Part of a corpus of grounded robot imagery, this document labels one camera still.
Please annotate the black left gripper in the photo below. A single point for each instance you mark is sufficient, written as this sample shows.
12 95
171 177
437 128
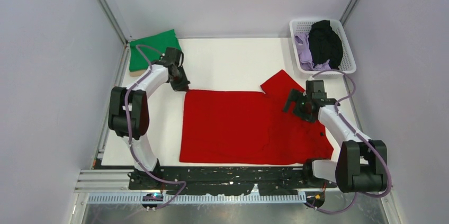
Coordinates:
183 86

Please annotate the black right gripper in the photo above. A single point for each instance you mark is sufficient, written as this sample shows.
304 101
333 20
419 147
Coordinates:
294 95

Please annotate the red t-shirt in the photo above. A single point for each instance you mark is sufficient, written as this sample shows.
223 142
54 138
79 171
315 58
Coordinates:
238 127

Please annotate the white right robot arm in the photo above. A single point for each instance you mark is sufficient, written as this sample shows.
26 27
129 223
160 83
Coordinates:
361 166

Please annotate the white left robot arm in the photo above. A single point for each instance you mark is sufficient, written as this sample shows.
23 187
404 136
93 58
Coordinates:
128 110

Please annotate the lilac t-shirt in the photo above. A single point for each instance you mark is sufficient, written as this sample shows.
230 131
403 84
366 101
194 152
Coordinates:
305 56

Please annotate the folded green t-shirt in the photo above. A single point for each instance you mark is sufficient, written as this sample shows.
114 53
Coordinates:
153 47

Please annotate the folded beige t-shirt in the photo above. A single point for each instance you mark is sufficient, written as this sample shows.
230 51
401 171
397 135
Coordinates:
136 73

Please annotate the black t-shirt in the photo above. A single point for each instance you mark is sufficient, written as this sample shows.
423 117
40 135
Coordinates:
325 44

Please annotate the white plastic laundry basket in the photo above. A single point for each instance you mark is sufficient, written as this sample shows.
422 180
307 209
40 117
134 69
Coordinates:
297 26

